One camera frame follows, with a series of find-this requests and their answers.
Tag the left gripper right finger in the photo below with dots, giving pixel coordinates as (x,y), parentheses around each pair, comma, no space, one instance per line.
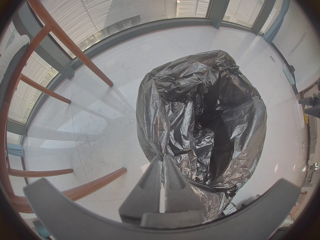
(180,194)

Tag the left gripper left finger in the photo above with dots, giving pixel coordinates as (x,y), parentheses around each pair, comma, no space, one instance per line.
(147,191)

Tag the black plastic bag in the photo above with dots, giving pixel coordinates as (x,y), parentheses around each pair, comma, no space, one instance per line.
(237,134)

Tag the blue-green curtain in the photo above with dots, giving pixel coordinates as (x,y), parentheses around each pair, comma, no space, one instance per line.
(15,151)
(275,26)

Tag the white cushioned wooden chair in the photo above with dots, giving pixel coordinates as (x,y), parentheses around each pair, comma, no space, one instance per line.
(75,45)

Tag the window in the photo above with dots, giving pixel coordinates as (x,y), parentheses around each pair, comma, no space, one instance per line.
(221,4)

